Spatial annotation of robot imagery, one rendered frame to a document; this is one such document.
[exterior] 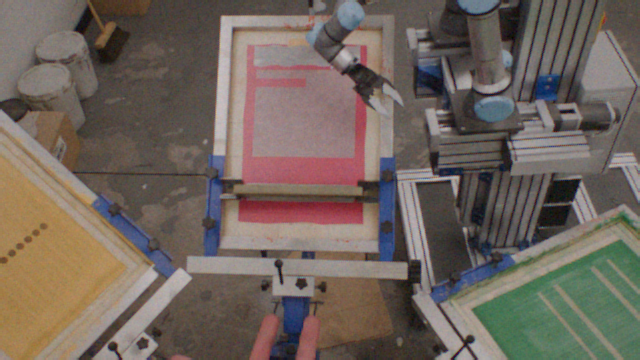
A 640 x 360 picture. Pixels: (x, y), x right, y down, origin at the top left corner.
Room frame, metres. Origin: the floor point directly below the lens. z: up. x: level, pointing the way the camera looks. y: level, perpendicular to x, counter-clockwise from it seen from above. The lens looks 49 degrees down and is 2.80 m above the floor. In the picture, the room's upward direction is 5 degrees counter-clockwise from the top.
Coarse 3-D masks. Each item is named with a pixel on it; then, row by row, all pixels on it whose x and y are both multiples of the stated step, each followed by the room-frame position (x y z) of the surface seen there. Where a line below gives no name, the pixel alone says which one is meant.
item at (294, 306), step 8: (288, 296) 1.06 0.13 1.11; (296, 296) 1.06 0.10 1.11; (304, 296) 1.06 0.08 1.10; (288, 304) 1.04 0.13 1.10; (296, 304) 1.04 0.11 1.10; (304, 304) 1.04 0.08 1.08; (288, 312) 1.02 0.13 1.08; (296, 312) 1.01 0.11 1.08; (304, 312) 1.03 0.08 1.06; (288, 320) 1.00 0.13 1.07; (296, 320) 0.99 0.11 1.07; (304, 320) 1.01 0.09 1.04; (288, 328) 0.98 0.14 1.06; (296, 328) 0.97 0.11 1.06
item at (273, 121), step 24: (264, 72) 1.75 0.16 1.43; (288, 72) 1.73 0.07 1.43; (264, 96) 1.67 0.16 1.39; (288, 96) 1.66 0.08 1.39; (264, 120) 1.60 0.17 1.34; (288, 120) 1.59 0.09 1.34; (264, 144) 1.53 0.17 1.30; (288, 144) 1.52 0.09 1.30; (264, 168) 1.47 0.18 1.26; (288, 168) 1.46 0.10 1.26; (240, 216) 1.34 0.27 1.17; (264, 216) 1.33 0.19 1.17; (288, 216) 1.32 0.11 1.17
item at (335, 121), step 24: (312, 72) 1.72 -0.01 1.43; (336, 72) 1.71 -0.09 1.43; (312, 96) 1.65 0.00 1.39; (336, 96) 1.64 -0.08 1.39; (312, 120) 1.58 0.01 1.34; (336, 120) 1.57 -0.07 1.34; (360, 120) 1.56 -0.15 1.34; (312, 144) 1.51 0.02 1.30; (336, 144) 1.50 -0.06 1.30; (360, 144) 1.49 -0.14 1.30; (312, 168) 1.45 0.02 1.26; (336, 168) 1.44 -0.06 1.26; (360, 168) 1.43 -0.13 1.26; (312, 216) 1.31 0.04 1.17; (336, 216) 1.30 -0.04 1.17; (360, 216) 1.29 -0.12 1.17
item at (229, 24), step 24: (240, 24) 1.87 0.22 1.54; (264, 24) 1.86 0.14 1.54; (288, 24) 1.85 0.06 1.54; (312, 24) 1.84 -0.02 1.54; (360, 24) 1.81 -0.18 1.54; (384, 24) 1.80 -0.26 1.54; (384, 48) 1.73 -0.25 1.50; (384, 72) 1.66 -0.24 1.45; (384, 96) 1.59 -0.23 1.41; (216, 120) 1.60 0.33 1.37; (384, 120) 1.53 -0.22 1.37; (216, 144) 1.53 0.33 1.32; (384, 144) 1.46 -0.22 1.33; (240, 240) 1.25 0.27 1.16; (264, 240) 1.24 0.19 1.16; (288, 240) 1.23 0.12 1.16; (312, 240) 1.22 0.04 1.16; (336, 240) 1.22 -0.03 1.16; (360, 240) 1.21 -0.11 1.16
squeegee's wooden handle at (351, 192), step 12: (240, 192) 1.34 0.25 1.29; (252, 192) 1.33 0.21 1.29; (264, 192) 1.33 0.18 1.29; (276, 192) 1.32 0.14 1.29; (288, 192) 1.32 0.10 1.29; (300, 192) 1.31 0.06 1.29; (312, 192) 1.31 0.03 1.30; (324, 192) 1.30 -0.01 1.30; (336, 192) 1.30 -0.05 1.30; (348, 192) 1.29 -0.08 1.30; (360, 192) 1.29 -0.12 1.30
